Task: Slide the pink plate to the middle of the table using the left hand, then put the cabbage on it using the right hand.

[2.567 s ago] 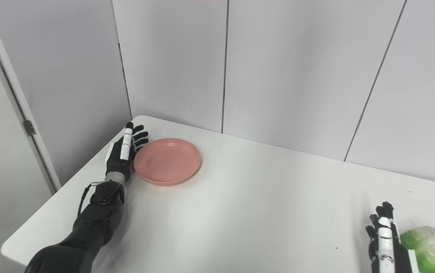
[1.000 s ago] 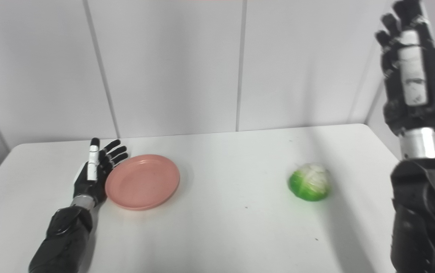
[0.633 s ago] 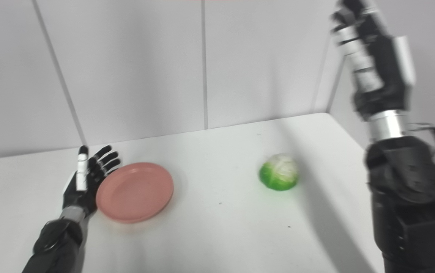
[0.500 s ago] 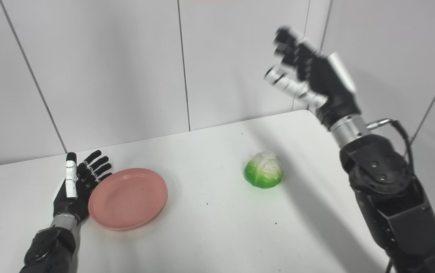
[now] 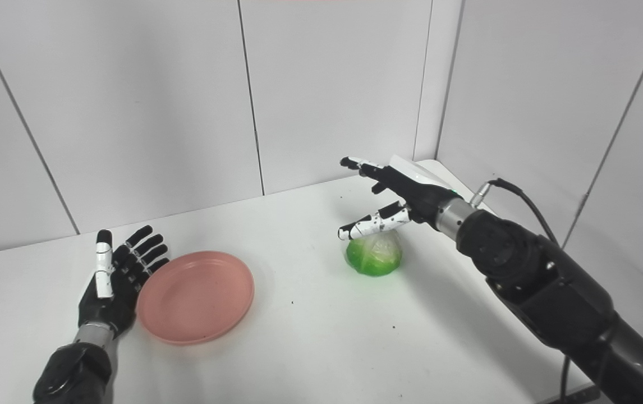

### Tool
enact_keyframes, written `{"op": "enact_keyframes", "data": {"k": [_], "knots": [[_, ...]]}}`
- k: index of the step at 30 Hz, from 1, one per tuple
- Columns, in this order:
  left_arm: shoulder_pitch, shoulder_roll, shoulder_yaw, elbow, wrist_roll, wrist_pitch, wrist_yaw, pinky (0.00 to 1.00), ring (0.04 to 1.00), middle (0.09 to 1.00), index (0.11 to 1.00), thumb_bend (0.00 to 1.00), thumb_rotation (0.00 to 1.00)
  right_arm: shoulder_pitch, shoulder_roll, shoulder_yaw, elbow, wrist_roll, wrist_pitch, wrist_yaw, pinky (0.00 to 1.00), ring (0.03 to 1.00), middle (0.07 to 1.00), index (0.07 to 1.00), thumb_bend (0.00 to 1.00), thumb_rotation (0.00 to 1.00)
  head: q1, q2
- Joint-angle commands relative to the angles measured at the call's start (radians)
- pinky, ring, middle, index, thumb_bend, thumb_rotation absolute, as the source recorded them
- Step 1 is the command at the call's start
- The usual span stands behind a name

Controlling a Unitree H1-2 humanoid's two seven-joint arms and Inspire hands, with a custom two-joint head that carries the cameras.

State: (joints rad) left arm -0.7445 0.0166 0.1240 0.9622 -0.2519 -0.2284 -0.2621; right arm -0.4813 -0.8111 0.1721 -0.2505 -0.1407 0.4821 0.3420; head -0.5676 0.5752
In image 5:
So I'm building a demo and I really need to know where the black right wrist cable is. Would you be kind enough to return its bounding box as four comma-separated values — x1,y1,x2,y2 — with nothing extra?
469,178,572,404

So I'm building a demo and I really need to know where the green white cabbage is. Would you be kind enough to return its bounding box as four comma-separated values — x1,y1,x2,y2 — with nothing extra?
345,231,403,277

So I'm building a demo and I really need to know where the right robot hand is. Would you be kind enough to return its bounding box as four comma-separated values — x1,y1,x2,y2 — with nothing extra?
338,155,464,241

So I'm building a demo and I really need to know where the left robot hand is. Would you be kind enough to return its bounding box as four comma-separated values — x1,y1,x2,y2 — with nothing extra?
78,225,170,339

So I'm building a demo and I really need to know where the pink plate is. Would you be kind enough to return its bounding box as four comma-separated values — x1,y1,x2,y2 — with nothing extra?
136,251,255,346

